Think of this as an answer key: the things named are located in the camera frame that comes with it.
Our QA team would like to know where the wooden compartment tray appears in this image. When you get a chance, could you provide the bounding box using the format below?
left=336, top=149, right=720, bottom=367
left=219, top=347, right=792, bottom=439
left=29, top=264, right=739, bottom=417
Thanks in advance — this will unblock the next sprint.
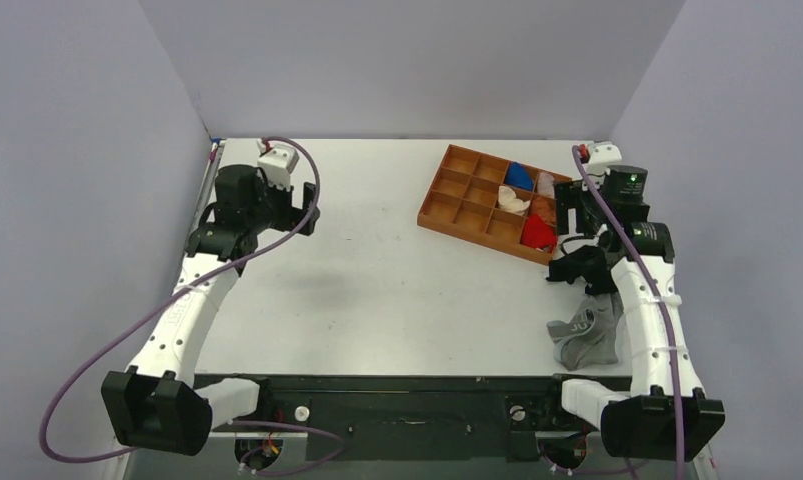
left=417, top=144, right=572, bottom=265

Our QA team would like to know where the blue rolled underwear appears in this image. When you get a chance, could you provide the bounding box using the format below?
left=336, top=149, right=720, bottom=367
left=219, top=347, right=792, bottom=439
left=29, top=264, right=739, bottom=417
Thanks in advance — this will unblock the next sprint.
left=504, top=162, right=534, bottom=191

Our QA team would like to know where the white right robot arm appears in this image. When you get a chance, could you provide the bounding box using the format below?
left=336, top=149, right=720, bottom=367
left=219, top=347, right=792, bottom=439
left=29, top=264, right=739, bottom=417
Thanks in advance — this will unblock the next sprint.
left=540, top=164, right=725, bottom=462

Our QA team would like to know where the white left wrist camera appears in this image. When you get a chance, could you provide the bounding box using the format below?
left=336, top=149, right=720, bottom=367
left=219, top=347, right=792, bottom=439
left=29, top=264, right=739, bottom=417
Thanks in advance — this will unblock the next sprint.
left=257, top=145, right=300, bottom=190

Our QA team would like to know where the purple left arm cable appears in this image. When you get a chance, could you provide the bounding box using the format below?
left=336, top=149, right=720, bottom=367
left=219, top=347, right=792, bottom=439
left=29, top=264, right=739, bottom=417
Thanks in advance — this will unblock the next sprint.
left=38, top=137, right=347, bottom=478

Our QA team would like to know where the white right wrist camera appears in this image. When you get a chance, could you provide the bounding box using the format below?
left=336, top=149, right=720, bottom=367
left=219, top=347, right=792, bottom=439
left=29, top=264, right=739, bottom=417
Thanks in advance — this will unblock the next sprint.
left=584, top=141, right=623, bottom=175

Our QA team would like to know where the orange rolled underwear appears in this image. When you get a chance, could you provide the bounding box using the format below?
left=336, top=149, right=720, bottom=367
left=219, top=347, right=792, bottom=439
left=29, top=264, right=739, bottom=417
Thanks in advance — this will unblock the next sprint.
left=529, top=195, right=557, bottom=225

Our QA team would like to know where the black underwear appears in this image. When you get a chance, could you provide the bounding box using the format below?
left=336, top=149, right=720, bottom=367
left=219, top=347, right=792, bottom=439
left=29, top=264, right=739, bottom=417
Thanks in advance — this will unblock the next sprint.
left=546, top=245, right=618, bottom=296

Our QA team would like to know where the red underwear white trim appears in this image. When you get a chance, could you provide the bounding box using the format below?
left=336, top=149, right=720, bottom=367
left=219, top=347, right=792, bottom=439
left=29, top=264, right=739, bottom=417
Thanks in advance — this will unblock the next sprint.
left=520, top=214, right=557, bottom=253

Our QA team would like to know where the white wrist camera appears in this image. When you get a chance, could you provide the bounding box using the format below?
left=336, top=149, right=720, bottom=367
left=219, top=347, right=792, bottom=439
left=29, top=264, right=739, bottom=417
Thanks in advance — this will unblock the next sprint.
left=257, top=145, right=300, bottom=190
left=584, top=141, right=623, bottom=175

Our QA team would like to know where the cream rolled underwear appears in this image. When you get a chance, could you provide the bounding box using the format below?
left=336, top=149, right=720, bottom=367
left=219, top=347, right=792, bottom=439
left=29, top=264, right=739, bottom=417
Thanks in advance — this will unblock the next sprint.
left=497, top=185, right=531, bottom=215

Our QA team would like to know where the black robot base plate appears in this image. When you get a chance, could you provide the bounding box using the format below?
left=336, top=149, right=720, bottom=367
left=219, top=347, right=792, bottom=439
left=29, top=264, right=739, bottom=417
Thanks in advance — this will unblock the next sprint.
left=214, top=374, right=595, bottom=462

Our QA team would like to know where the grey underwear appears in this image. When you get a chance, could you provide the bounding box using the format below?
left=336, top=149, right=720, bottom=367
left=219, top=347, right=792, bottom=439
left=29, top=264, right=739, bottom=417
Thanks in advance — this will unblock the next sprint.
left=546, top=293, right=623, bottom=371

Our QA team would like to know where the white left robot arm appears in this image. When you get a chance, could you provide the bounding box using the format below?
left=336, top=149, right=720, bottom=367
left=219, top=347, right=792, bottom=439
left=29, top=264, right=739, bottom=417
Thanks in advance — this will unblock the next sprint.
left=101, top=165, right=320, bottom=456

